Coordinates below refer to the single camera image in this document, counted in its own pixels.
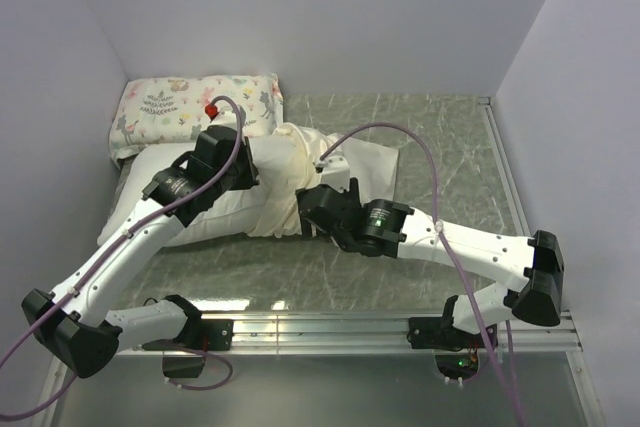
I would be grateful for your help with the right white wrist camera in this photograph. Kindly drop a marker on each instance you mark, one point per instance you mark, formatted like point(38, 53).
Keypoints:
point(334, 171)

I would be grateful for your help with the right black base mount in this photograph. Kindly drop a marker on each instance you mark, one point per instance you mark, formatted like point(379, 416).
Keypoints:
point(457, 357)

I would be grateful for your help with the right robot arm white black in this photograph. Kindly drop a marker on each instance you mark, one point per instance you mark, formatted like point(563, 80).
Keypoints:
point(527, 273)

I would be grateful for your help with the aluminium rail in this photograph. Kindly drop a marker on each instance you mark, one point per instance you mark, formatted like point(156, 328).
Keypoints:
point(323, 333)
point(508, 182)

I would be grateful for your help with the cream pillowcase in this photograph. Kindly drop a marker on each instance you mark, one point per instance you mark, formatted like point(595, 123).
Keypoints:
point(290, 159)

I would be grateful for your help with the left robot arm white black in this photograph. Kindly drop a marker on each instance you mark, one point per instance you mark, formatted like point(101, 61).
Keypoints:
point(76, 321)

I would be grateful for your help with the animal print patterned pillow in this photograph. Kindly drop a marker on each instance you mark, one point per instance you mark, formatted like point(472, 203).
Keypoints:
point(171, 109)

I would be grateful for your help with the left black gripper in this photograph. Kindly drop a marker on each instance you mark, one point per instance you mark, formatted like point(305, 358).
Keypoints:
point(249, 179)

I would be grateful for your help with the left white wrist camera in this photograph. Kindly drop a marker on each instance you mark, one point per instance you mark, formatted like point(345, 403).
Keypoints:
point(225, 116)

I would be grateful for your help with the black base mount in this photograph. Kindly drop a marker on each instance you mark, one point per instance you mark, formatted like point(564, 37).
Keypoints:
point(457, 357)
point(204, 338)

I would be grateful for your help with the aluminium front rail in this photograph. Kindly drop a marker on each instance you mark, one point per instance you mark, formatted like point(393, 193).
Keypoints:
point(323, 333)

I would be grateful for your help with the aluminium right side rail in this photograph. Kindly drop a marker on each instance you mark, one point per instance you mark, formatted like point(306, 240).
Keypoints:
point(508, 182)

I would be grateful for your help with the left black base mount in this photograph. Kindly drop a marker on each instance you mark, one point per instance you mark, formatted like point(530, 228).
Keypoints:
point(204, 338)

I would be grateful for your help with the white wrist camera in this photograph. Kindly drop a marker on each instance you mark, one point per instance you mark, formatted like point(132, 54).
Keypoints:
point(225, 116)
point(334, 171)

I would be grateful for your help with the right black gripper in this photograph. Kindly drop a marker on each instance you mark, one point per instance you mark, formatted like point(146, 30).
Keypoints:
point(354, 192)

